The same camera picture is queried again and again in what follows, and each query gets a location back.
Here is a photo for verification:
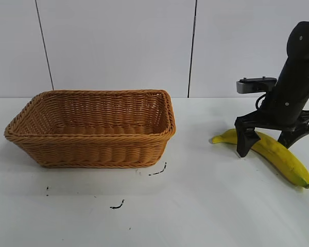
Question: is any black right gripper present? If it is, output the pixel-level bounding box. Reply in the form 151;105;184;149
235;60;309;158

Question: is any yellow banana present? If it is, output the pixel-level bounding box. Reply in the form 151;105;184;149
211;128;309;189

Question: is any brown woven wicker basket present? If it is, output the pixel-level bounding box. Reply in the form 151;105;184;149
4;89;177;169

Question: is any black camera cable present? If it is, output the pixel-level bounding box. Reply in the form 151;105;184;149
255;93;268;109

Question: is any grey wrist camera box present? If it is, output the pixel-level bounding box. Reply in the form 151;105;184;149
236;76;278;95

